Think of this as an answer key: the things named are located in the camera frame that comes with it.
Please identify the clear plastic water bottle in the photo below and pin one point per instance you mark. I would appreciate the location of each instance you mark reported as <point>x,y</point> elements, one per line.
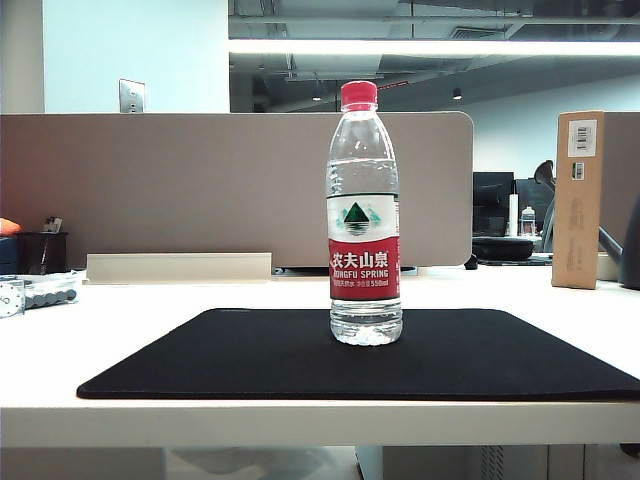
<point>365,250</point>

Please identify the black mouse pad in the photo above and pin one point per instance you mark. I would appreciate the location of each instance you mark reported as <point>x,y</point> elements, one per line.
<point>225,360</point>

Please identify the small clear bottle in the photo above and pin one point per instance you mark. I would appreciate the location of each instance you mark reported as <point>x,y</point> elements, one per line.
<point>528,222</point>

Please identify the beige desk divider panel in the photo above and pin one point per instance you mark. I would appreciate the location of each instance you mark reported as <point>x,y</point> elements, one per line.
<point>200,190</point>

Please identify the black divider clamp knob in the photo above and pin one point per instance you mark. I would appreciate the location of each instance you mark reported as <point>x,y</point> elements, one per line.
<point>471,262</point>

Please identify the red led sign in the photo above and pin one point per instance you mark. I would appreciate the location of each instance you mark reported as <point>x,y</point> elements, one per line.
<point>395,86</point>

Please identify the black computer monitor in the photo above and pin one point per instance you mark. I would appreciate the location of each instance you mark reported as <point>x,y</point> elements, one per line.
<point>530,195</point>
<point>492,200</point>

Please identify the black round bowl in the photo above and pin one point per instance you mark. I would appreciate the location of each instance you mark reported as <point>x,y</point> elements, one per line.
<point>502,247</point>

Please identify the white linear ceiling light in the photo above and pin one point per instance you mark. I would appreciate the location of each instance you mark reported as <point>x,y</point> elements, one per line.
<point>450,46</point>

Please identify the grey office chair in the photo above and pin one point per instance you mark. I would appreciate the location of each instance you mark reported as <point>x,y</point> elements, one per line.
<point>545,172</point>

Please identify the tall brown cardboard box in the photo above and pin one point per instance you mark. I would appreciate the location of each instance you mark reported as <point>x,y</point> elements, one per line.
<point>575,225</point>

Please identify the dark pen holder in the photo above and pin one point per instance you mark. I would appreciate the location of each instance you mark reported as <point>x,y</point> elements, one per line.
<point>45,252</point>

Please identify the clear pack of batteries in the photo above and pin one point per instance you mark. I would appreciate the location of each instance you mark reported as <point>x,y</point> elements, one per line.
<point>50,295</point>

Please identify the orange object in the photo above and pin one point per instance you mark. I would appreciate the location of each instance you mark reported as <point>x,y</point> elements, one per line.
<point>9,226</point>

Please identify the dark blue object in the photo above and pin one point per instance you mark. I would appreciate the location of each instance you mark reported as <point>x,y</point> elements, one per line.
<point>7,255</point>

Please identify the silver wall switch plate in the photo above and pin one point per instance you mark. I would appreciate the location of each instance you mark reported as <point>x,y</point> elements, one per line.
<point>132,95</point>

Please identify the silver metal bracket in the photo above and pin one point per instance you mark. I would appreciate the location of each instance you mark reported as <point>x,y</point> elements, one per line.
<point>10,297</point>

